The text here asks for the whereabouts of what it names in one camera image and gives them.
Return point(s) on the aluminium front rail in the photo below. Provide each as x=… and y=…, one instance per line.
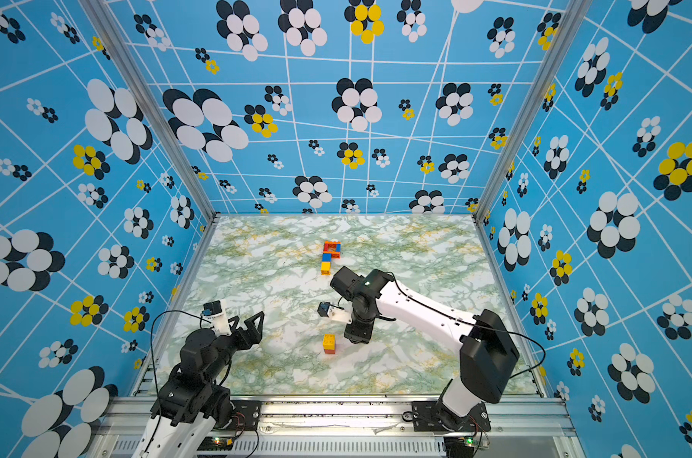
x=382, y=425

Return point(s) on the aluminium corner post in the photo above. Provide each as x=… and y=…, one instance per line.
x=571, y=23
x=102, y=21

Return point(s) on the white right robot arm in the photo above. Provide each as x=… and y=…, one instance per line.
x=486, y=352

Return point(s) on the orange lego plate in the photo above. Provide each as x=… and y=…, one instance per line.
x=333, y=248

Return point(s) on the left aluminium corner post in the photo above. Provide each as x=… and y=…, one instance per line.
x=102, y=21

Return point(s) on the right aluminium corner post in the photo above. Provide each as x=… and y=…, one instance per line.
x=571, y=23

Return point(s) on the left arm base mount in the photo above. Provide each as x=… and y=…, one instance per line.
x=240, y=415

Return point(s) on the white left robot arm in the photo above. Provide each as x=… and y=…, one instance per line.
x=194, y=400

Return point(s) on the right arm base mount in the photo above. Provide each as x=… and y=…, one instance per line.
x=433, y=416

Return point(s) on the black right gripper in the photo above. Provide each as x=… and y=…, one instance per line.
x=356, y=335

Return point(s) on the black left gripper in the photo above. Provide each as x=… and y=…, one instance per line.
x=254, y=335

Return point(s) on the yellow square lego brick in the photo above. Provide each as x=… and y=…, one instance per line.
x=329, y=340

